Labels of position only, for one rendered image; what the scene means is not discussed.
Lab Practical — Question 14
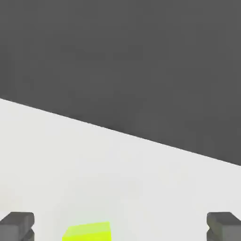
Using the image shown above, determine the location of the small yellow-green cube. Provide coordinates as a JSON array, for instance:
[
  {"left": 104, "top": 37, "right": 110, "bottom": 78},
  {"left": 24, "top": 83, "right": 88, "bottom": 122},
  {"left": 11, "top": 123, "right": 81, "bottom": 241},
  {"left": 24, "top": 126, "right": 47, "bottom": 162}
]
[{"left": 62, "top": 221, "right": 112, "bottom": 241}]

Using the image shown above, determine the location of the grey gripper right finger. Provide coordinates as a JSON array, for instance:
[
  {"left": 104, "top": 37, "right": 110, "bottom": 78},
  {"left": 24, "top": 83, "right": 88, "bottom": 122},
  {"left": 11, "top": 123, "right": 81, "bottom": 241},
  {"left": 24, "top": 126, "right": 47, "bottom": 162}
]
[{"left": 206, "top": 211, "right": 241, "bottom": 241}]

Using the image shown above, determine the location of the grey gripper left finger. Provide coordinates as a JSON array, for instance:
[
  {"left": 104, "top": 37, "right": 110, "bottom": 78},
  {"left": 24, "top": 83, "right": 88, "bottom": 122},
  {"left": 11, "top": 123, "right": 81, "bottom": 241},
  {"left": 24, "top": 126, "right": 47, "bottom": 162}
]
[{"left": 0, "top": 211, "right": 35, "bottom": 241}]

